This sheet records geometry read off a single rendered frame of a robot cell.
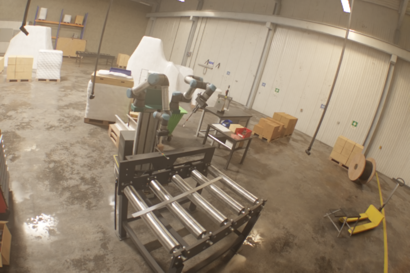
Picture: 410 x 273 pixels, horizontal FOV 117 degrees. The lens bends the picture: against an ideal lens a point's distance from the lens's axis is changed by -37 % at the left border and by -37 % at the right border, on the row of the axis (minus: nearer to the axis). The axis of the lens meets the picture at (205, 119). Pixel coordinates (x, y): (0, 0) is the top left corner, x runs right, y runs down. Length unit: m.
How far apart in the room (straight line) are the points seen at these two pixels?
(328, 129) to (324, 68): 3.37
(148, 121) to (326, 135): 10.00
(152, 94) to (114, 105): 2.74
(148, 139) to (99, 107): 2.63
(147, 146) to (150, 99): 0.78
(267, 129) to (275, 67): 5.97
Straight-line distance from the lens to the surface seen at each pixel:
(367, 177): 7.88
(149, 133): 2.95
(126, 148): 3.09
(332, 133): 11.49
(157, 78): 2.05
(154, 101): 2.69
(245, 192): 2.43
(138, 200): 1.90
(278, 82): 12.45
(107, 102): 5.28
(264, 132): 7.59
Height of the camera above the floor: 2.21
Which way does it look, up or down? 17 degrees down
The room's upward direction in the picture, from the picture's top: 16 degrees clockwise
